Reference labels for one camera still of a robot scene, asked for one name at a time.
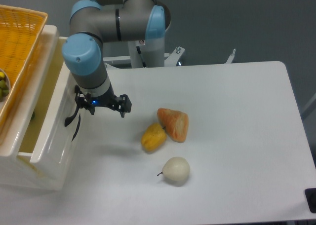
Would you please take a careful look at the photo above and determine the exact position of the black drawer handle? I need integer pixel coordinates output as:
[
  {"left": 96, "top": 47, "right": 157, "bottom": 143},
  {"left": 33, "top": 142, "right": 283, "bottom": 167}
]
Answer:
[
  {"left": 72, "top": 114, "right": 81, "bottom": 141},
  {"left": 64, "top": 85, "right": 81, "bottom": 127}
]

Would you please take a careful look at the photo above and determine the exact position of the white drawer cabinet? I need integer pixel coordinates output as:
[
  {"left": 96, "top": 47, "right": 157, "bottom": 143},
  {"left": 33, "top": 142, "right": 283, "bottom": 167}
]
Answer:
[{"left": 0, "top": 25, "right": 59, "bottom": 188}]

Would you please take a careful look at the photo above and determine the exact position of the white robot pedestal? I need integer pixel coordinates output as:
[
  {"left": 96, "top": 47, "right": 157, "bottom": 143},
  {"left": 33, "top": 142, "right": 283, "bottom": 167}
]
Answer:
[{"left": 101, "top": 0, "right": 187, "bottom": 69}]

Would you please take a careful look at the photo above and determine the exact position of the black lower drawer handle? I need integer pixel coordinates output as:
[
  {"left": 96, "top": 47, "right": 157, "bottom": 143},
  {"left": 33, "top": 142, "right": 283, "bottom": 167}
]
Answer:
[{"left": 72, "top": 114, "right": 81, "bottom": 141}]

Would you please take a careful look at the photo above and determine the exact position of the yellow woven basket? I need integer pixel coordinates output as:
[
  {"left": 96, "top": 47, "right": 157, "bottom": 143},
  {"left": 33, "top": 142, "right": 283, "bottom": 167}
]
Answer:
[{"left": 0, "top": 5, "right": 48, "bottom": 129}]

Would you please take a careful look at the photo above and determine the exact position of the orange bread piece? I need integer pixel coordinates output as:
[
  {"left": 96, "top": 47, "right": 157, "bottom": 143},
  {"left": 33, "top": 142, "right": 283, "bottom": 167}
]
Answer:
[{"left": 157, "top": 108, "right": 189, "bottom": 143}]

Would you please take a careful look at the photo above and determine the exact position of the black corner object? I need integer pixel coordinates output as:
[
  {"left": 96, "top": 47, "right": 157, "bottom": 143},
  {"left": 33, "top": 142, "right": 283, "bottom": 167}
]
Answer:
[{"left": 304, "top": 188, "right": 316, "bottom": 214}]

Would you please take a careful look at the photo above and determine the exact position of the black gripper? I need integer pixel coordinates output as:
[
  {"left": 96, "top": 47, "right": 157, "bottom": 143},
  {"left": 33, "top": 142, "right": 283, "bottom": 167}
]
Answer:
[{"left": 74, "top": 85, "right": 132, "bottom": 118}]

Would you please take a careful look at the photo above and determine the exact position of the white pear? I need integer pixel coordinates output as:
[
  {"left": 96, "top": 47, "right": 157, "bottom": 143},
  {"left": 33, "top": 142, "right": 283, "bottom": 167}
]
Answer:
[{"left": 157, "top": 156, "right": 191, "bottom": 187}]

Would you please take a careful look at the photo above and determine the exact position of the white top drawer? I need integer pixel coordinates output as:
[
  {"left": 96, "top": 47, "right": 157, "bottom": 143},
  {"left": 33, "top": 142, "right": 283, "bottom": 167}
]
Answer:
[{"left": 18, "top": 37, "right": 83, "bottom": 190}]

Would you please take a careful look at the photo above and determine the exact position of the yellow bell pepper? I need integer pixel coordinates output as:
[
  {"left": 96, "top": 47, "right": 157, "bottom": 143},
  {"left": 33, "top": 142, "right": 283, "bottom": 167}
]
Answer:
[{"left": 141, "top": 122, "right": 167, "bottom": 152}]

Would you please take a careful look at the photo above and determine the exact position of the black top drawer handle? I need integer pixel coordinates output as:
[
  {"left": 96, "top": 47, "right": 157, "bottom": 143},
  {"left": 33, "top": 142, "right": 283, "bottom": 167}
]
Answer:
[{"left": 64, "top": 85, "right": 81, "bottom": 127}]

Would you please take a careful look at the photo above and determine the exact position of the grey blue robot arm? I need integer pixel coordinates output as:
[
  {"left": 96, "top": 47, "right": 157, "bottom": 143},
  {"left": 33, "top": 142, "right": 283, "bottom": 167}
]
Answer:
[{"left": 62, "top": 0, "right": 166, "bottom": 115}]

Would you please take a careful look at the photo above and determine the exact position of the white plate with fruit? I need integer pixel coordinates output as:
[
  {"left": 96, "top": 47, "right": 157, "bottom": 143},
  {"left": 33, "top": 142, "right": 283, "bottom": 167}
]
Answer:
[{"left": 0, "top": 69, "right": 11, "bottom": 110}]

